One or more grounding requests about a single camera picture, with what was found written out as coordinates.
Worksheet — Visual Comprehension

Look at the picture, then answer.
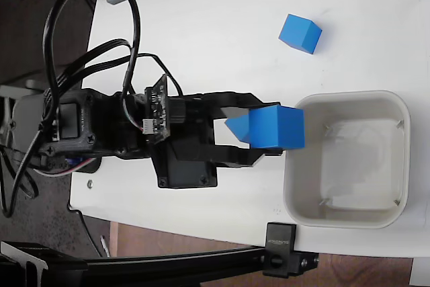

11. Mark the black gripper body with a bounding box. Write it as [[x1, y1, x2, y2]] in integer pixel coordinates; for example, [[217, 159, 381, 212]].
[[146, 93, 223, 190]]

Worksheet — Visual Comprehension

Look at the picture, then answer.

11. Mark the blue cube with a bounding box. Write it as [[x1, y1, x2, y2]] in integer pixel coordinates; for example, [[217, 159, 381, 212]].
[[248, 105, 307, 151], [277, 13, 323, 55], [224, 114, 251, 144]]

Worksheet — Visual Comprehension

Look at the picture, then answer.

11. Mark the black six-joint robot arm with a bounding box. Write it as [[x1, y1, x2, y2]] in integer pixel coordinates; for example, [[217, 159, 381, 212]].
[[0, 78, 154, 177]]

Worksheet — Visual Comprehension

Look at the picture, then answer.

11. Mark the white square plastic bin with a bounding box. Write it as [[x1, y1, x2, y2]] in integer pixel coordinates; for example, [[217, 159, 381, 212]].
[[282, 89, 412, 229]]

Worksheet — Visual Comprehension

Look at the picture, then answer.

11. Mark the black table clamp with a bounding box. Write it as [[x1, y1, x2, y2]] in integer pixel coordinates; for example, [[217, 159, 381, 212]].
[[261, 222, 320, 280]]

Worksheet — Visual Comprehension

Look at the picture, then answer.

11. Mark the small silver pen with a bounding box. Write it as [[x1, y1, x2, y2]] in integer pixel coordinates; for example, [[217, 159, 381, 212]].
[[100, 234, 112, 258]]

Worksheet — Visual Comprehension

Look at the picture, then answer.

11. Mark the black camera circuit board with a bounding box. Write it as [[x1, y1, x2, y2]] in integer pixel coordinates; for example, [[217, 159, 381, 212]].
[[143, 73, 171, 144]]

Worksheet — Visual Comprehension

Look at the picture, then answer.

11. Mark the thin black camera cable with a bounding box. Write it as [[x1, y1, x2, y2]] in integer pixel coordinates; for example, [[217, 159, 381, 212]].
[[136, 52, 185, 97]]

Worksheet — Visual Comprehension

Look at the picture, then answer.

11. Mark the thin black floor cable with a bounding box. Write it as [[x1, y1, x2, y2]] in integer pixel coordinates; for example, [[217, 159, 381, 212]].
[[68, 203, 102, 258]]

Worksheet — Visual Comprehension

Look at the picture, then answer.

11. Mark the thick black looped cable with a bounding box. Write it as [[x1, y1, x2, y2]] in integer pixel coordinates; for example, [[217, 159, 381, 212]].
[[42, 0, 141, 123]]

